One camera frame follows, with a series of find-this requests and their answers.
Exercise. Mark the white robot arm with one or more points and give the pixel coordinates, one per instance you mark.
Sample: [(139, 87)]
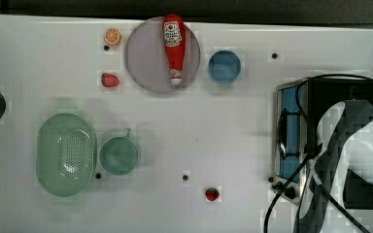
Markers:
[(345, 133)]

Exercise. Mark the black toaster oven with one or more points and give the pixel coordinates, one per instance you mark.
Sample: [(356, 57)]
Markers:
[(311, 98)]

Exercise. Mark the black oven knob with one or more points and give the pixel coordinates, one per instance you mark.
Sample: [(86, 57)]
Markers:
[(290, 192)]

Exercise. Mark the blue bowl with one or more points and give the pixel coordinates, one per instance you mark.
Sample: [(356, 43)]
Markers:
[(224, 66)]

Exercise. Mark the grey round plate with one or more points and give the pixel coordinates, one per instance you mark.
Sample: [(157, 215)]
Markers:
[(146, 60)]

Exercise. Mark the red tomato toy green top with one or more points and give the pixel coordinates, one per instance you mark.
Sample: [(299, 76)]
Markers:
[(212, 194)]

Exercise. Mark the red strawberry toy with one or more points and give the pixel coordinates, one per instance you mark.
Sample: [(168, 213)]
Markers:
[(110, 80)]

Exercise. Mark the red ketchup bottle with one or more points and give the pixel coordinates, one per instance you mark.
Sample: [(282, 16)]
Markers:
[(174, 40)]

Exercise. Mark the orange slice toy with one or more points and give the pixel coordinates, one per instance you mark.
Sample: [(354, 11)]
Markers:
[(112, 37)]

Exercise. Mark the green perforated colander basket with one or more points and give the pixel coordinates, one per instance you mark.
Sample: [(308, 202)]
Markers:
[(66, 155)]

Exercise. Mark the green cup with handle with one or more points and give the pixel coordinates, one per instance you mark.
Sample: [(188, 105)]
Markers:
[(119, 155)]

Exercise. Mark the black oven door handle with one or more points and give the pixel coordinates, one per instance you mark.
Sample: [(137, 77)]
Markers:
[(283, 134)]

